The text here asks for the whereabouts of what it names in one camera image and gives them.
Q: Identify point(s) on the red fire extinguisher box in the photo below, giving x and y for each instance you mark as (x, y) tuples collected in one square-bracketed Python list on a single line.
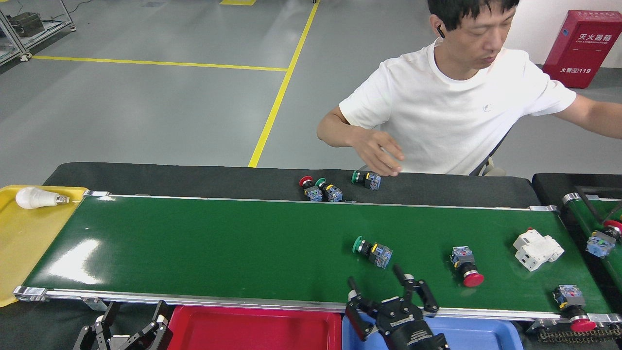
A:
[(583, 53)]

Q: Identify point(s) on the person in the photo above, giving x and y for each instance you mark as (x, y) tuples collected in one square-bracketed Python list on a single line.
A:
[(452, 112)]

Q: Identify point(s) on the yellow plastic tray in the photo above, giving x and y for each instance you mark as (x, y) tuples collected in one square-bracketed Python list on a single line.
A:
[(29, 243)]

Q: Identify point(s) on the person's left forearm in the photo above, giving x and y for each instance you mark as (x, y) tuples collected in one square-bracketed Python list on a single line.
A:
[(602, 119)]

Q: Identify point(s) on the blue plastic bin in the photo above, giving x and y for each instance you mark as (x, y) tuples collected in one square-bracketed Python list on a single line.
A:
[(486, 338)]

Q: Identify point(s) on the green infeed conveyor belt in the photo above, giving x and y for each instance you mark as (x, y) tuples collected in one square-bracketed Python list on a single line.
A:
[(578, 214)]

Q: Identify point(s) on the white circuit breaker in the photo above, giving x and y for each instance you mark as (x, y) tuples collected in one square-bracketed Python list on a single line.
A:
[(537, 250)]

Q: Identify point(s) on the long green conveyor belt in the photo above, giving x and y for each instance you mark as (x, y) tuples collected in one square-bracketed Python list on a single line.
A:
[(243, 243)]

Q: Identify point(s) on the red push button switch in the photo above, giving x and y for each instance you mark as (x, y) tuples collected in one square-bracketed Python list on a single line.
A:
[(600, 243), (472, 278), (313, 193), (568, 295)]

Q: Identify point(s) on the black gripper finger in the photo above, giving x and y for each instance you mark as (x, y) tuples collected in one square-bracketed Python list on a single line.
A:
[(153, 335), (97, 335)]

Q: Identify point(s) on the person's right forearm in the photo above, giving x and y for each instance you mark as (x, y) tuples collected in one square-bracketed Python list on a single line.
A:
[(340, 138)]

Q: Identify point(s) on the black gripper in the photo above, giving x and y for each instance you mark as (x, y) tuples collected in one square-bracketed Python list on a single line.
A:
[(406, 328)]

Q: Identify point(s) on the green push button switch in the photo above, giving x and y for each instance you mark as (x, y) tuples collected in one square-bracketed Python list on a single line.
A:
[(373, 181), (334, 193), (380, 254)]

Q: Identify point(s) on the white light bulb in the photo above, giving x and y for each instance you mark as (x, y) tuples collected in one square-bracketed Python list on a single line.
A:
[(34, 198)]

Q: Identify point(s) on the metal wheeled rack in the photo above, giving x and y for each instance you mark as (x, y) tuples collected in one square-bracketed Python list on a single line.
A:
[(46, 30)]

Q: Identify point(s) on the red plastic bin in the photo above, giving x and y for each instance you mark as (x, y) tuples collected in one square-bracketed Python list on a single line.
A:
[(252, 330)]

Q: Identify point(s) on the person's right hand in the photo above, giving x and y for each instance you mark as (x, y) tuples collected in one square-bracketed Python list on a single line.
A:
[(381, 153)]

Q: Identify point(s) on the black earbud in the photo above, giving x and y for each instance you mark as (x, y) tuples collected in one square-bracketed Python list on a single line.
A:
[(440, 30)]

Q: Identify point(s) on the dark grey box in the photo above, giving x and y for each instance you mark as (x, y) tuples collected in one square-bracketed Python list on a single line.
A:
[(26, 23)]

